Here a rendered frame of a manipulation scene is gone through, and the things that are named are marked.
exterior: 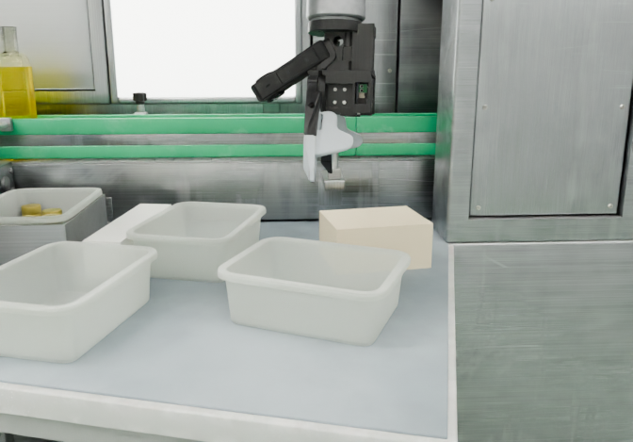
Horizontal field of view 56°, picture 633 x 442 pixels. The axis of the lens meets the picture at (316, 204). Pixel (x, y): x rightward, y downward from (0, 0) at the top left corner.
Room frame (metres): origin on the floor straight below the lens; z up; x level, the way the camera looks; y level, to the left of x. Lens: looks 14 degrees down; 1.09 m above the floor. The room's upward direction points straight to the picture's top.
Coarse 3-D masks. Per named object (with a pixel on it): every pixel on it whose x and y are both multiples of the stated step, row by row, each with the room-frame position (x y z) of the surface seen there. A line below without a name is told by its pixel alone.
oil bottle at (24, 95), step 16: (0, 64) 1.20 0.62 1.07; (16, 64) 1.20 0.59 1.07; (0, 80) 1.20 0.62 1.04; (16, 80) 1.20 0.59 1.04; (32, 80) 1.25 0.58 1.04; (0, 96) 1.20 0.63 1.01; (16, 96) 1.20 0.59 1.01; (32, 96) 1.24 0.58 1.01; (0, 112) 1.20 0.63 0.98; (16, 112) 1.20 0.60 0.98; (32, 112) 1.23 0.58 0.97
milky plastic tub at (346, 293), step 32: (256, 256) 0.80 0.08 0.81; (288, 256) 0.84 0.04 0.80; (320, 256) 0.82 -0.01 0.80; (352, 256) 0.81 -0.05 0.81; (384, 256) 0.79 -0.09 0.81; (256, 288) 0.69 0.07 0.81; (288, 288) 0.67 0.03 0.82; (320, 288) 0.65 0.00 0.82; (352, 288) 0.80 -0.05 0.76; (384, 288) 0.65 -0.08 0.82; (256, 320) 0.70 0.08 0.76; (288, 320) 0.68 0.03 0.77; (320, 320) 0.66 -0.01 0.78; (352, 320) 0.65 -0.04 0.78; (384, 320) 0.70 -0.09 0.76
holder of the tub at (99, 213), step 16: (96, 208) 1.07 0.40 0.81; (32, 224) 0.91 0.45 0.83; (48, 224) 0.91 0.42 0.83; (64, 224) 0.91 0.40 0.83; (80, 224) 0.97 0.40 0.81; (96, 224) 1.06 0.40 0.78; (0, 240) 0.90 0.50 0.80; (16, 240) 0.90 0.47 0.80; (32, 240) 0.90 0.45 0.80; (48, 240) 0.90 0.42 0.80; (64, 240) 0.90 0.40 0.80; (80, 240) 0.97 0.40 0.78; (0, 256) 0.90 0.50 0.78; (16, 256) 0.90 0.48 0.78
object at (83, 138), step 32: (32, 128) 1.19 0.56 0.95; (64, 128) 1.19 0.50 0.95; (96, 128) 1.20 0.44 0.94; (128, 128) 1.20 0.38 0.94; (160, 128) 1.20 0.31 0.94; (192, 128) 1.21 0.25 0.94; (224, 128) 1.21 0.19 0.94; (256, 128) 1.21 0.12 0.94; (288, 128) 1.22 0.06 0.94; (352, 128) 1.23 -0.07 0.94; (384, 128) 1.23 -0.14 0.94; (416, 128) 1.23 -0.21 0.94
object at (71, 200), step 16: (16, 192) 1.10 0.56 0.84; (32, 192) 1.11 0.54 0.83; (48, 192) 1.11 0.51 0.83; (64, 192) 1.11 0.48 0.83; (80, 192) 1.11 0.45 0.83; (96, 192) 1.08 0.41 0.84; (0, 208) 1.03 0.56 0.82; (16, 208) 1.09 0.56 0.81; (64, 208) 1.11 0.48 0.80; (80, 208) 0.98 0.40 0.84; (0, 224) 0.91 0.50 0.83; (16, 224) 0.91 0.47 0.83
